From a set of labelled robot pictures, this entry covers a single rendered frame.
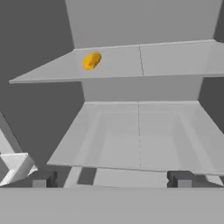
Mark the yellow corn cob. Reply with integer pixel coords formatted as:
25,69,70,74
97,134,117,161
81,52,102,71

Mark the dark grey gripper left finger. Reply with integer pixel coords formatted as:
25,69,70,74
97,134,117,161
17,168,59,188

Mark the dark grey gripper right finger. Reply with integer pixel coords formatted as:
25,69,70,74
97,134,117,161
166,170,216,188

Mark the long glass fridge shelf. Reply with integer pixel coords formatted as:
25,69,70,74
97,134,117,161
8,38,224,85

